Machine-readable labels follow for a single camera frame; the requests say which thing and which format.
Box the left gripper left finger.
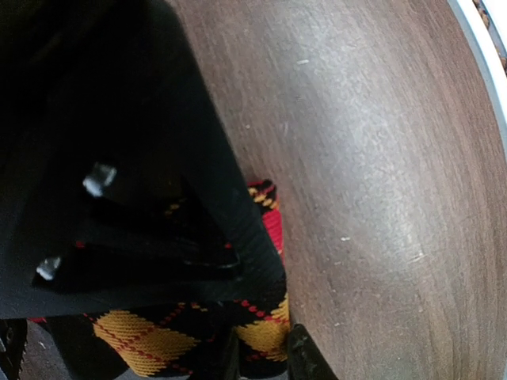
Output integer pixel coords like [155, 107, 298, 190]
[221, 336, 240, 380]

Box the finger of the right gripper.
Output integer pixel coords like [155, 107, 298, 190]
[1, 1, 284, 318]

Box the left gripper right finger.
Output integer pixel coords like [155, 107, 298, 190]
[288, 324, 337, 380]

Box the black red orange argyle sock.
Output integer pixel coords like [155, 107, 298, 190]
[31, 178, 292, 380]

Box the front aluminium rail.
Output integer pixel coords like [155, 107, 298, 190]
[448, 0, 506, 144]

